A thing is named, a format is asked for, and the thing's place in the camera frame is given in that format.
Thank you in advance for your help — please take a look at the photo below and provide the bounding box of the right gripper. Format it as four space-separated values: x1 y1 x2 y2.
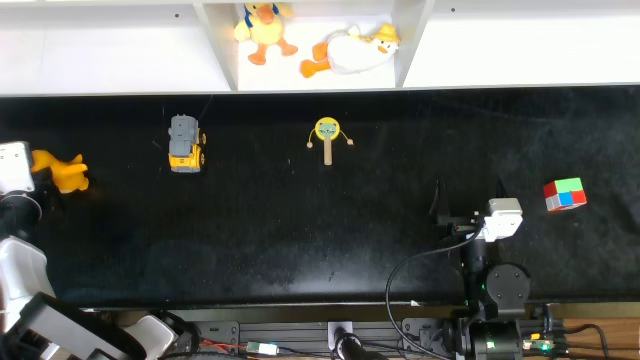
429 176 509 238

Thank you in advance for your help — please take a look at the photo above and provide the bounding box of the many-coloured puzzle cube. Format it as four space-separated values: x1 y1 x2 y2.
542 177 589 213

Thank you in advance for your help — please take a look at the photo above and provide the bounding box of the yellow rattle drum toy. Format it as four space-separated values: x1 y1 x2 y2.
306 116 355 167

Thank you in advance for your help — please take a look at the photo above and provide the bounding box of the grey and yellow toy truck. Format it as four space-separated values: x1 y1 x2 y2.
167 114 208 174

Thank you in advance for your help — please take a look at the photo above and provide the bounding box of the orange dinosaur toy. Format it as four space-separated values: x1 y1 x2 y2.
30 149 91 195

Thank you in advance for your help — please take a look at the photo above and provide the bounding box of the white shelf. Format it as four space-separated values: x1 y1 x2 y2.
0 0 640 97

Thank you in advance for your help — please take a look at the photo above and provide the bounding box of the white plush duck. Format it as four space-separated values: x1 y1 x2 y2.
299 22 402 79

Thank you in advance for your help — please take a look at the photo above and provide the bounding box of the yellow plush duck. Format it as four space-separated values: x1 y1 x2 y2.
233 2 300 67

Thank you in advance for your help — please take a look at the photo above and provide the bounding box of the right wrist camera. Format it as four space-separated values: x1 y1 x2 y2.
481 197 525 244

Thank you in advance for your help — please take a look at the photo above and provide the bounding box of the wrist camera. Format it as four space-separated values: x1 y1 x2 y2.
0 141 36 196
481 197 525 244

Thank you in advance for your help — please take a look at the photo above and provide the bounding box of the black cable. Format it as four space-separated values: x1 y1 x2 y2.
384 219 485 360

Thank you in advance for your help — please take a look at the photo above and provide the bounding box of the mounting rail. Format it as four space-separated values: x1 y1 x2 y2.
169 310 609 360

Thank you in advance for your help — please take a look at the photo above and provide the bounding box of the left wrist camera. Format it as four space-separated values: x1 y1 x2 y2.
0 141 36 196

